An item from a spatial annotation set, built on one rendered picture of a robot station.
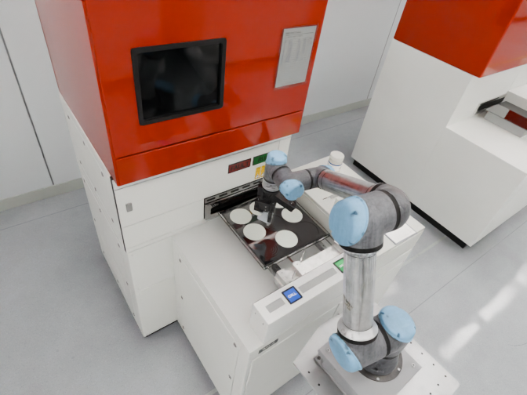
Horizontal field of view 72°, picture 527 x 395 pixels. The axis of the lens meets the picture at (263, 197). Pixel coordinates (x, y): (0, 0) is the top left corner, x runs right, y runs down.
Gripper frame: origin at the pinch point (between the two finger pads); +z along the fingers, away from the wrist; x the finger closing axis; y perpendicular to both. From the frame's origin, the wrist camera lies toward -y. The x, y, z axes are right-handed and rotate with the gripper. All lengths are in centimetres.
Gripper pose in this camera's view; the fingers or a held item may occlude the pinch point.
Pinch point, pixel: (269, 222)
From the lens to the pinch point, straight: 154.2
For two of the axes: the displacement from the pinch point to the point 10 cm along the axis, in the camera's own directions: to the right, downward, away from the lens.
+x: -2.3, 6.4, -7.4
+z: -1.3, 7.3, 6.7
